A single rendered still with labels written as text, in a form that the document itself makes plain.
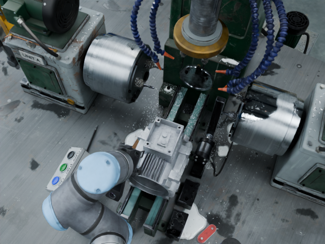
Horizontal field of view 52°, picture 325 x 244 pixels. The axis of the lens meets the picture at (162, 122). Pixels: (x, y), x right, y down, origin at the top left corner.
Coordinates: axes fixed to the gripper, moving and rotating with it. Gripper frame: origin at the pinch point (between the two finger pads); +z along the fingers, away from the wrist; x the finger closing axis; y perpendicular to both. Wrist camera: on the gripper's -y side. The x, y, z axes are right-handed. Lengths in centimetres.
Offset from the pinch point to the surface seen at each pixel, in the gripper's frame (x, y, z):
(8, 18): 60, 32, -2
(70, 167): 19.1, -7.9, -3.8
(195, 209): -24.0, -12.3, 26.2
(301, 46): -54, 92, 131
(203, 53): -9.5, 41.5, -3.7
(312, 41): -60, 99, 135
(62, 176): 20.3, -11.5, -4.8
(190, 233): -25.4, -20.4, 21.6
